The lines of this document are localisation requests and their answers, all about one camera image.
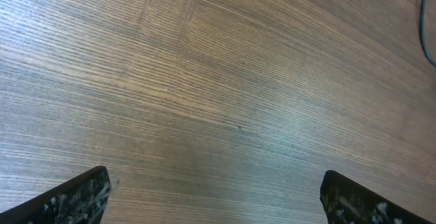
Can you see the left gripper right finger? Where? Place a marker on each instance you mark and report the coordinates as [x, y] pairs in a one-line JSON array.
[[347, 202]]

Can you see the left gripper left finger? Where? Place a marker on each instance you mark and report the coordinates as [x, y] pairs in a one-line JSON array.
[[82, 199]]

